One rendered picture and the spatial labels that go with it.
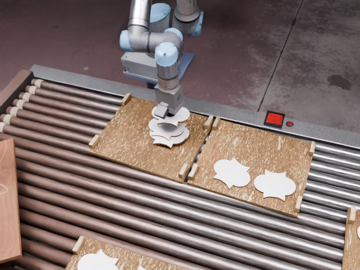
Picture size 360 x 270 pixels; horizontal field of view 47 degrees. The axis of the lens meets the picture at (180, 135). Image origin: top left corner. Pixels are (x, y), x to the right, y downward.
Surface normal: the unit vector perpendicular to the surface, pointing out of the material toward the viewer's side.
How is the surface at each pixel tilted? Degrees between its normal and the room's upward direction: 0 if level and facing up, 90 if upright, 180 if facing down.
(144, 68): 90
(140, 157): 0
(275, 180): 0
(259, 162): 0
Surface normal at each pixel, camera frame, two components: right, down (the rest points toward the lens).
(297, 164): -0.04, -0.67
